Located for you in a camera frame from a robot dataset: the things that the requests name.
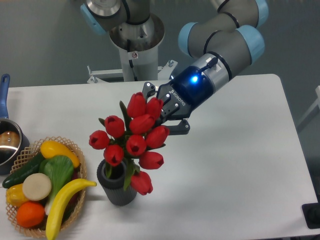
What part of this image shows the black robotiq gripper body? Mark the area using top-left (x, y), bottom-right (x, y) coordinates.
top-left (157, 65), bottom-right (216, 120)

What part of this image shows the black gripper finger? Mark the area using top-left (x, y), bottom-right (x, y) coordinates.
top-left (156, 117), bottom-right (190, 135)
top-left (142, 81), bottom-right (159, 102)

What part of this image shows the red tulip bouquet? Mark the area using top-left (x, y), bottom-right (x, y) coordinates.
top-left (89, 92), bottom-right (170, 196)

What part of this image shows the grey ribbed vase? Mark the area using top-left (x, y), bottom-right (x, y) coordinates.
top-left (96, 160), bottom-right (137, 206)

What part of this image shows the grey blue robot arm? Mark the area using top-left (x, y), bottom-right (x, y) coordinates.
top-left (80, 0), bottom-right (269, 135)

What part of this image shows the yellow squash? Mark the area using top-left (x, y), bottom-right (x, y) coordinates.
top-left (40, 140), bottom-right (80, 168)

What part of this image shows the green bok choy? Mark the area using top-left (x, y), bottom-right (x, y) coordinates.
top-left (39, 155), bottom-right (74, 216)

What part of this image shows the yellow banana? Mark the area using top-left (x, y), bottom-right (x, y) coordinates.
top-left (45, 178), bottom-right (97, 240)

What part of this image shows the dark green cucumber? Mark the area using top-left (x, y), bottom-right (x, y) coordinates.
top-left (2, 152), bottom-right (45, 189)

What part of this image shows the woven wicker basket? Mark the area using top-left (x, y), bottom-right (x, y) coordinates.
top-left (6, 136), bottom-right (87, 238)

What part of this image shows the beige round bun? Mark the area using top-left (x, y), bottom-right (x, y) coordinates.
top-left (22, 173), bottom-right (52, 201)

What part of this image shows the black device at table edge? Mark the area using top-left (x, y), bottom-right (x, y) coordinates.
top-left (301, 202), bottom-right (320, 229)

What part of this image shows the yellow bell pepper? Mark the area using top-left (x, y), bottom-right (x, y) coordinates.
top-left (6, 183), bottom-right (30, 207)

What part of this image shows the orange fruit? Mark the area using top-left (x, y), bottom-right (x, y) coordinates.
top-left (16, 201), bottom-right (45, 228)

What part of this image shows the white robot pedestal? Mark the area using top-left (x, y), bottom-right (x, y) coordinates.
top-left (87, 13), bottom-right (178, 83)

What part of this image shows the blue handled saucepan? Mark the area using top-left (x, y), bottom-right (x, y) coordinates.
top-left (0, 73), bottom-right (30, 176)

